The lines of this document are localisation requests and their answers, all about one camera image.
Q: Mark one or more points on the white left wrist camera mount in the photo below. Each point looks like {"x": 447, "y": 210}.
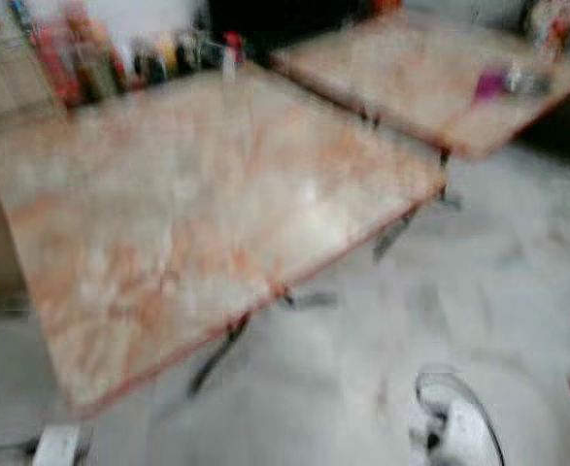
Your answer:
{"x": 56, "y": 447}

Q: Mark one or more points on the purple plastic cup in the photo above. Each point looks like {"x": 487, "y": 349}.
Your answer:
{"x": 490, "y": 85}

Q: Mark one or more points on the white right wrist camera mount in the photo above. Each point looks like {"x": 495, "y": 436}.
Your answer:
{"x": 464, "y": 435}

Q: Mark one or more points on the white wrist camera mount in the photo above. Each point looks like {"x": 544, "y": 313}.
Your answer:
{"x": 464, "y": 435}
{"x": 56, "y": 447}

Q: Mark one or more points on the stainless steel bowl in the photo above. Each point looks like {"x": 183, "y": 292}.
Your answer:
{"x": 529, "y": 81}

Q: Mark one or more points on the black television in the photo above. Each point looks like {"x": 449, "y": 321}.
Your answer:
{"x": 284, "y": 21}

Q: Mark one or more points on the white and red plush toy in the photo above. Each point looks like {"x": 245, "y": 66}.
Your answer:
{"x": 554, "y": 24}

